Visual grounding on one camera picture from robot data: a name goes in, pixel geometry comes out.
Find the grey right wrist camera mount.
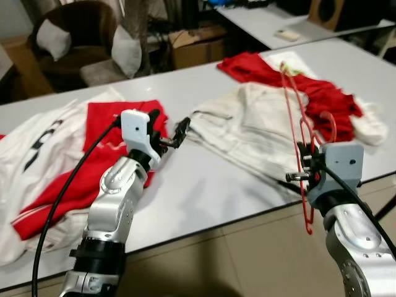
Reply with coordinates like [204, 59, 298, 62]
[308, 142, 365, 210]

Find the brown round armchair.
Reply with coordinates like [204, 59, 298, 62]
[30, 0, 121, 90]

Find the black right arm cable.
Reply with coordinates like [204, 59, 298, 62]
[322, 167, 396, 257]

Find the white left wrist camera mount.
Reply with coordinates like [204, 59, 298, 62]
[120, 110, 163, 168]

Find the cream jacket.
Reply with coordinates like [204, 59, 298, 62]
[186, 82, 329, 186]

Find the brown cardboard box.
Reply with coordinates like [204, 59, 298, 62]
[168, 26, 228, 70]

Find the cream remote control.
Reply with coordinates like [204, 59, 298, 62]
[274, 28, 302, 43]

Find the red plastic hanger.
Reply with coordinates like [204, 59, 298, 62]
[280, 61, 338, 236]

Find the brown wooden speaker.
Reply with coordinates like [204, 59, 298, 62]
[308, 0, 348, 33]

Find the white paper green print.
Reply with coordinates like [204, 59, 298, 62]
[263, 51, 319, 80]

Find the red knit cloth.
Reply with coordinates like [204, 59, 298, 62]
[217, 52, 364, 144]

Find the small cream cloth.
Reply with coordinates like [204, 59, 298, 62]
[350, 99, 389, 148]

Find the white shirt black print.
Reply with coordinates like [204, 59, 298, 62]
[0, 85, 127, 267]

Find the white desk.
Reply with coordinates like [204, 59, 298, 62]
[213, 0, 396, 51]

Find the white pillow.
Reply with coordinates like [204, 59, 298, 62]
[110, 25, 144, 79]
[35, 19, 73, 62]

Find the grey seat cushion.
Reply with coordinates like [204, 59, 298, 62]
[79, 59, 127, 87]

